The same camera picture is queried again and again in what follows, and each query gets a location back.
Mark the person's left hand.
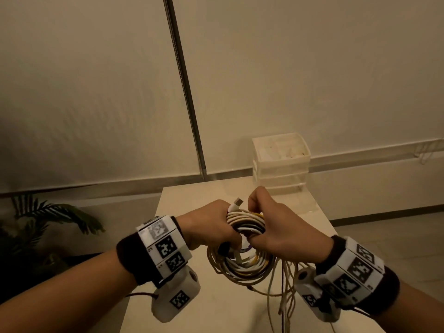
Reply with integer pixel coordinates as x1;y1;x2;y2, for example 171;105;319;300
176;200;243;252

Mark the person's right hand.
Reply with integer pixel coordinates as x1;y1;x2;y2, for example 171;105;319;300
247;186;334;264

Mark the bundle of cables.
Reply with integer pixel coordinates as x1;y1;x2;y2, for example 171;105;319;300
207;197;310;333

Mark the person's right forearm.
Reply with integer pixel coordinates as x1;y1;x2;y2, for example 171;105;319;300
374;280;444;333

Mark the person's left forearm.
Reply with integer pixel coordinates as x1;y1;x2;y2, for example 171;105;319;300
0;249;139;333

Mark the white plastic drawer organizer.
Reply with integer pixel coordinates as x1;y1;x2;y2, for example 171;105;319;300
252;132;311;192

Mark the black wristband with marker tags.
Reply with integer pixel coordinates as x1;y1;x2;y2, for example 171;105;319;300
116;216;193;287
314;235;401;317

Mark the green potted plant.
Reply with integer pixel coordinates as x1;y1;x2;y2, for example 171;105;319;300
0;194;106;304

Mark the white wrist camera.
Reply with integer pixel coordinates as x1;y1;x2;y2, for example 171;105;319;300
294;267;342;323
151;266;201;324

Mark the metal wall strip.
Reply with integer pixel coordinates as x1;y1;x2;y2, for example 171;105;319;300
162;0;208;181

